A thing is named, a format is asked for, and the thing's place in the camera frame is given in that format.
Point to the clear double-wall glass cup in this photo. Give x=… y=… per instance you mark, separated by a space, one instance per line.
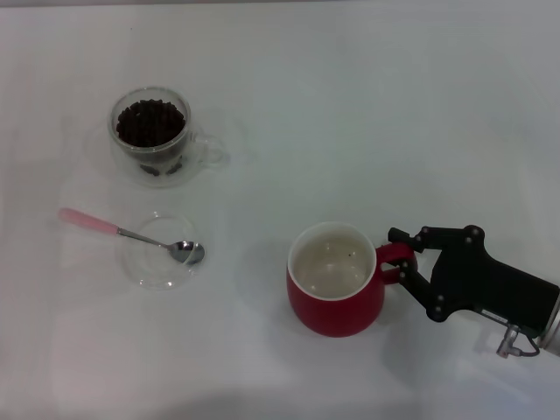
x=131 y=164

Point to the red ceramic mug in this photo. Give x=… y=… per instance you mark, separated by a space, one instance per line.
x=337 y=312

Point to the coffee bean pile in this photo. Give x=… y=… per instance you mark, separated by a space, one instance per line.
x=151 y=124

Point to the clear glass saucer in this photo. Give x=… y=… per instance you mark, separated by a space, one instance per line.
x=149 y=271

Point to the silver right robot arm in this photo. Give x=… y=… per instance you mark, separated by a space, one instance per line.
x=552 y=332

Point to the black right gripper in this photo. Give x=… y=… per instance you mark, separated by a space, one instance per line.
x=481 y=275

